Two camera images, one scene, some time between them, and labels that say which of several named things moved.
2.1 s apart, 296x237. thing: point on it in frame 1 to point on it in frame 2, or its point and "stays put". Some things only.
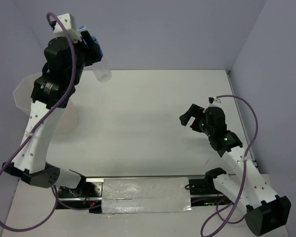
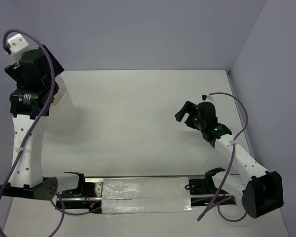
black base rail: x=204 y=189 stays put
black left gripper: x=92 y=53 to x=17 y=72
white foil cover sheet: x=127 y=195 stays put
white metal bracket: x=59 y=30 to x=17 y=45
